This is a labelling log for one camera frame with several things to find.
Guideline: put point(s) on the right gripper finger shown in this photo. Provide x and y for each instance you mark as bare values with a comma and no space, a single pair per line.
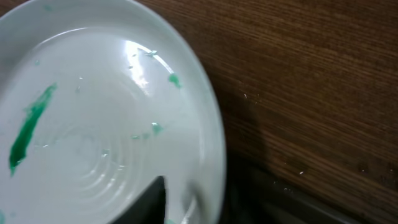
150,206

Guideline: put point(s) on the dark brown serving tray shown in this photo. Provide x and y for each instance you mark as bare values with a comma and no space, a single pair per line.
254,195

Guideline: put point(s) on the white plate top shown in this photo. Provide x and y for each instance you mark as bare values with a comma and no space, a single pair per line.
98,98

